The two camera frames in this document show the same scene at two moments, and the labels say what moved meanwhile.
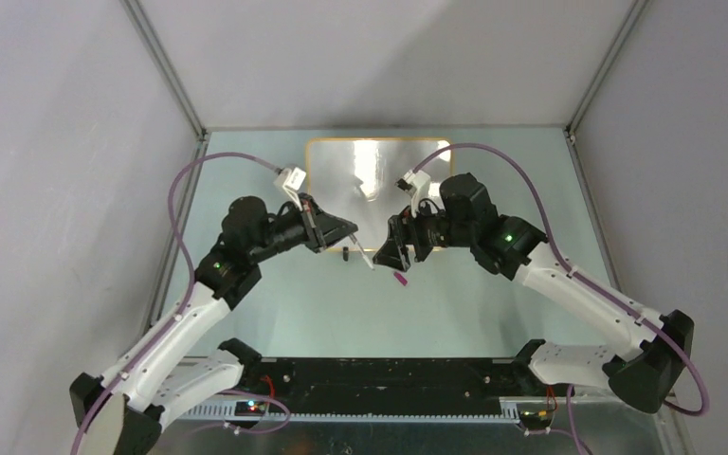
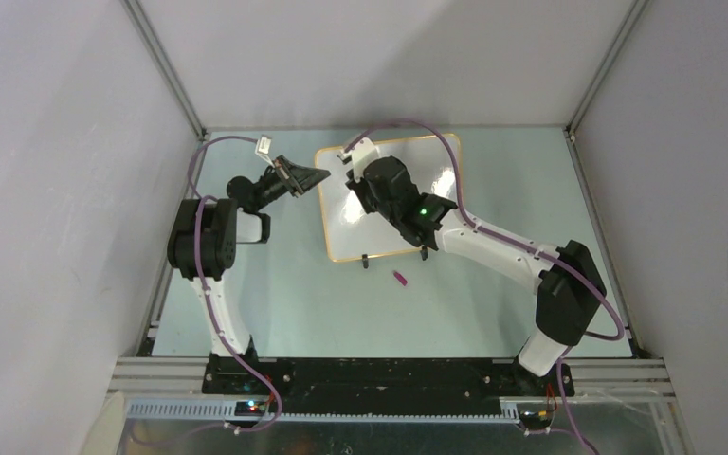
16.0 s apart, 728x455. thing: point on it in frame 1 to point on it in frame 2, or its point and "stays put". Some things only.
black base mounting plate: [391, 381] stays put
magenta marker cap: [400, 278] stays put
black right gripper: [393, 253] to [359, 189]
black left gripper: [321, 229] to [297, 180]
